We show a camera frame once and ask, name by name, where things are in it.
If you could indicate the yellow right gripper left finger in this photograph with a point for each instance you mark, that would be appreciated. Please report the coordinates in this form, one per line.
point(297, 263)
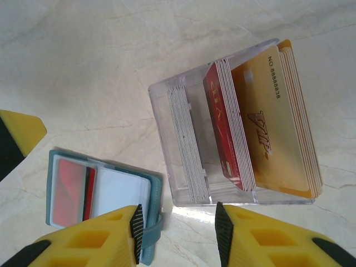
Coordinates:
point(83, 239)

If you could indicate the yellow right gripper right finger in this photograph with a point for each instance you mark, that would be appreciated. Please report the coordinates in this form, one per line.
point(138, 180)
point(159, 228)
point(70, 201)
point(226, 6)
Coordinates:
point(278, 242)

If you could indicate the gold card stack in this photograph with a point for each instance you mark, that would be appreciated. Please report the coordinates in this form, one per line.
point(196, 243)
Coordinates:
point(272, 125)

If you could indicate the white-edged silver card stack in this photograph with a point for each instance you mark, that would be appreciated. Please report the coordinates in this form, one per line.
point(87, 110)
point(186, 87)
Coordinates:
point(186, 144)

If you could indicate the red card stack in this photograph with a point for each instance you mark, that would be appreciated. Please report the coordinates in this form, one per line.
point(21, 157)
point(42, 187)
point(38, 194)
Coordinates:
point(219, 116)

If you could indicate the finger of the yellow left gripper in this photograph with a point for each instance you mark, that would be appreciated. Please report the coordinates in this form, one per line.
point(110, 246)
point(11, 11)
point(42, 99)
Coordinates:
point(19, 130)

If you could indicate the blue leather card holder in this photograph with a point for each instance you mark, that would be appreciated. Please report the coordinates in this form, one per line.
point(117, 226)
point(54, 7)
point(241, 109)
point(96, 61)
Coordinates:
point(51, 189)

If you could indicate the clear acrylic card box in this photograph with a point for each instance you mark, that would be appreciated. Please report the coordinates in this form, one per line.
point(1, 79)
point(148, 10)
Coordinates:
point(200, 111)

